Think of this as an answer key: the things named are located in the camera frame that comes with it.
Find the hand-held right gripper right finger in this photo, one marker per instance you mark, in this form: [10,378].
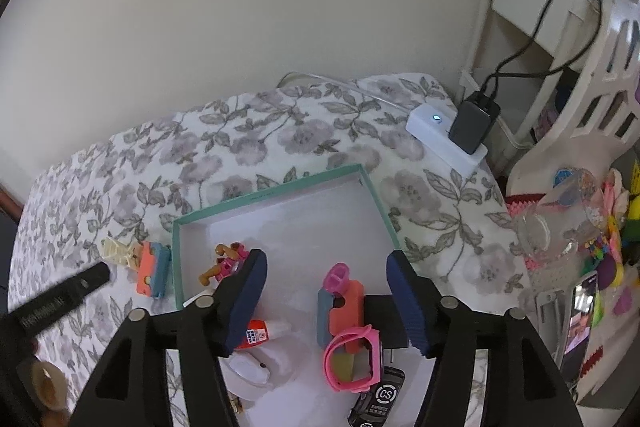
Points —
[407,302]

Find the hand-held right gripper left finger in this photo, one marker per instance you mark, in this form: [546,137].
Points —
[245,302]

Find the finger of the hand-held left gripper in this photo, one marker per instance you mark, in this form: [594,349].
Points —
[95,278]

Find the black charger plug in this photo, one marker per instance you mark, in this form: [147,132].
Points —
[382,322]

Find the red white glue bottle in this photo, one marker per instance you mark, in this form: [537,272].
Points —
[255,334]

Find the cream hair clip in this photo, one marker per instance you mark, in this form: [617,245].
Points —
[117,252]

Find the pink brown dog figure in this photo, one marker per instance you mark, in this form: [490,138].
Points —
[227,264]

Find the small orange blue toy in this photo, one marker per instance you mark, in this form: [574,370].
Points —
[150,272]

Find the pink toy watch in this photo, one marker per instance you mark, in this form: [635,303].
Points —
[355,334]

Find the white handheld device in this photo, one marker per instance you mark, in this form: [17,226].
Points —
[250,369]

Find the black toy car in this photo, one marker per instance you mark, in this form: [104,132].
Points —
[382,394]

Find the person's left forearm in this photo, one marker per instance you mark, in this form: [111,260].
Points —
[47,387]

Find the red zigzag edged mat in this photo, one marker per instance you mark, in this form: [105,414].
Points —
[525,206]

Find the clear plastic cup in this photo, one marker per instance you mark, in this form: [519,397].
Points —
[550,232]

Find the grey floral blanket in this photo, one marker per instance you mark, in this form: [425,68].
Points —
[250,132]

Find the smartphone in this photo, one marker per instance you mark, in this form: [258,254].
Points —
[580,322]

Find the white power strip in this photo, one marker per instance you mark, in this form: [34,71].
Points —
[430,127]

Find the black power adapter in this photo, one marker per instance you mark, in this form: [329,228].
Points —
[470,127]

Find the pile of colourful toys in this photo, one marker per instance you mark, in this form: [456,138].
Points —
[612,267]

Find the white plastic basket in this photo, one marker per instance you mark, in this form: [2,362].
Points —
[600,72]

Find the white shelf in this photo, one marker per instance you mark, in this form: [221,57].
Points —
[515,7]

